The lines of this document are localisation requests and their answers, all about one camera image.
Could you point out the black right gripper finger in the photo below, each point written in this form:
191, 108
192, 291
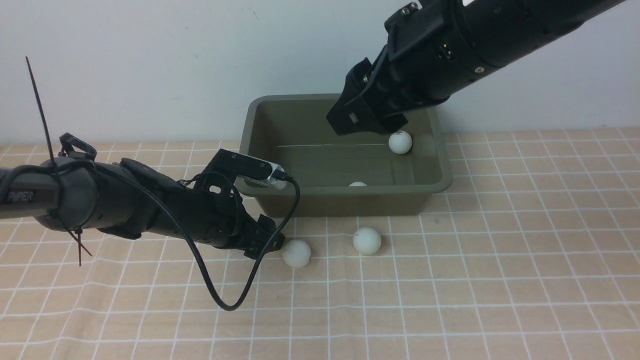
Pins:
389, 124
349, 116

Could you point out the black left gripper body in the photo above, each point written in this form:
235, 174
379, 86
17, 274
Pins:
208, 212

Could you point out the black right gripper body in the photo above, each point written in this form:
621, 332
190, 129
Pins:
429, 55

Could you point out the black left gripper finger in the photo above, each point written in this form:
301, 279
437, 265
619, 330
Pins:
266, 227
256, 248

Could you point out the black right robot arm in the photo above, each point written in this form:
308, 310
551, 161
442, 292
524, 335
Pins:
508, 30

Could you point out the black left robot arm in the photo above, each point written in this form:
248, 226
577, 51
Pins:
129, 199

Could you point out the olive green plastic bin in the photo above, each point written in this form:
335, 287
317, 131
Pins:
292, 131

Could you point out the black zip tie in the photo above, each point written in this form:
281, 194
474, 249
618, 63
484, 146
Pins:
75, 235

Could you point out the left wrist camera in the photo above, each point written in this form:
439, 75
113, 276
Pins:
232, 165

